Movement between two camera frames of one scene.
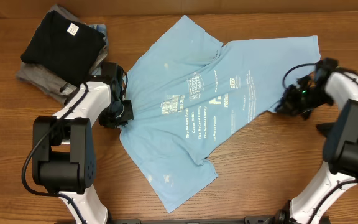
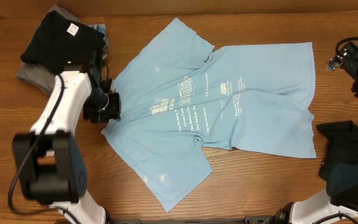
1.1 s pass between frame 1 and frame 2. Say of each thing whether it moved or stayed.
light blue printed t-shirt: moved
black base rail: stayed
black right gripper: moved
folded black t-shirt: stayed
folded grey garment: stayed
